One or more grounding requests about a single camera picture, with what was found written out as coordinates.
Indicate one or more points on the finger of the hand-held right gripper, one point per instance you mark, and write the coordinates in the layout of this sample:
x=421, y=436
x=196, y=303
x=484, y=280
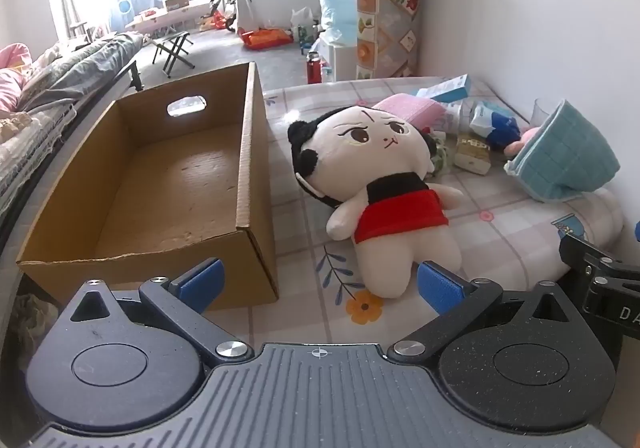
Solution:
x=580, y=248

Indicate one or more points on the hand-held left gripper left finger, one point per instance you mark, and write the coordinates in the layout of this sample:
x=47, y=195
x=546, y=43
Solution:
x=202, y=285

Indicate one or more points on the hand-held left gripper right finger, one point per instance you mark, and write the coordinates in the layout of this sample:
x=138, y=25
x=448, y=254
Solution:
x=440, y=285

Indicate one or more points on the brown cardboard box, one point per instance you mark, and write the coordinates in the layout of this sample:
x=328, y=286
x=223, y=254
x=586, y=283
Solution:
x=165, y=188

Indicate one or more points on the green scrunchie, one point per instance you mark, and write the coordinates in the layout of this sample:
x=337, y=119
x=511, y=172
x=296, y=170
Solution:
x=440, y=153

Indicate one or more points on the black-haired plush doll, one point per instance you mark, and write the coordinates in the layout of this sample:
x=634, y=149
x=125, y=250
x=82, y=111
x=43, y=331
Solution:
x=380, y=138

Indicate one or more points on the light blue quilted cloth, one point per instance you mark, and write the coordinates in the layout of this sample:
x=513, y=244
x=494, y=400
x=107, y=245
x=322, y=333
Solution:
x=565, y=153

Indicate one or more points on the small pink plush toy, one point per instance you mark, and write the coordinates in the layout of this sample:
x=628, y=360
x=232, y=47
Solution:
x=517, y=145

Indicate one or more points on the yellow tissue pack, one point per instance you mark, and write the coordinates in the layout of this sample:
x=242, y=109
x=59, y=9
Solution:
x=472, y=153

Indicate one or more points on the clear glass cup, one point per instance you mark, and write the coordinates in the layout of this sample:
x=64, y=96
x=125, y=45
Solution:
x=539, y=113

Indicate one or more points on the blue white tissue pack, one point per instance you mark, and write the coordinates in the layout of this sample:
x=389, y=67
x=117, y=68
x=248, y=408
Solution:
x=500, y=125

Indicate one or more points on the white blue carton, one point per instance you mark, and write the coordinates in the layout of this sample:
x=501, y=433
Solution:
x=456, y=115

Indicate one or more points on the pink towel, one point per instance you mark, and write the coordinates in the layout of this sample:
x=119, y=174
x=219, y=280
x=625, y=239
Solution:
x=415, y=108

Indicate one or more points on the teal flat box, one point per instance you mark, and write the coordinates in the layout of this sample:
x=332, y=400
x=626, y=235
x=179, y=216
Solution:
x=450, y=89

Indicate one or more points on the black folding stool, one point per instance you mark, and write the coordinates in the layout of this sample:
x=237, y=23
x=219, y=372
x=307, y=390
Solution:
x=172, y=50

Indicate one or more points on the red thermos bottle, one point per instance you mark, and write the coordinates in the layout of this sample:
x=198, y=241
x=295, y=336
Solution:
x=314, y=68

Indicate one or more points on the white cabinet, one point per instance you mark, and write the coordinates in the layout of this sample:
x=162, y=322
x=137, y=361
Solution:
x=340, y=60

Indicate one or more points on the grey sofa bed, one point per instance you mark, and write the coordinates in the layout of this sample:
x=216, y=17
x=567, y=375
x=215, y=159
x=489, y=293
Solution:
x=75, y=73

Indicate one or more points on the low white table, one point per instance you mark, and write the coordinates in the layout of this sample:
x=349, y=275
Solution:
x=170, y=18

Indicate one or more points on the child tricycle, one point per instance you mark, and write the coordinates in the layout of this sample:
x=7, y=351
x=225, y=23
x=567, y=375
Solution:
x=220, y=10

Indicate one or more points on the white plastic bag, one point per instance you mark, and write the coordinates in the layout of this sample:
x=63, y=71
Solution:
x=305, y=23

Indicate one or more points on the pink blanket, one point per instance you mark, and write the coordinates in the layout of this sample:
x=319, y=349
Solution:
x=12, y=73

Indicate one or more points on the rolled patterned mat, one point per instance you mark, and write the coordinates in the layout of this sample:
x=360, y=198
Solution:
x=390, y=3

